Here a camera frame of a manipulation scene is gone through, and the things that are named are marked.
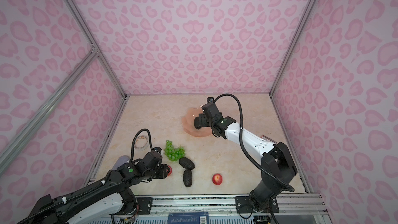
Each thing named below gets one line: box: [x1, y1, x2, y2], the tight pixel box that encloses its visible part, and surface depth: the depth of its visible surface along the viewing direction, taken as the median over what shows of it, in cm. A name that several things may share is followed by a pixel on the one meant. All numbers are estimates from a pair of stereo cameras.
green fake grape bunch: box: [164, 139, 186, 162], surface depth 88 cm
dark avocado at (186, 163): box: [178, 157, 195, 170], surface depth 85 cm
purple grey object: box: [111, 155, 130, 171], surface depth 87 cm
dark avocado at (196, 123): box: [193, 116, 202, 130], surface depth 103 cm
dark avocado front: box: [182, 169, 193, 188], surface depth 80 cm
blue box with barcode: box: [167, 211, 210, 224], surface depth 71 cm
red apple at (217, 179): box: [211, 173, 223, 186], surface depth 80 cm
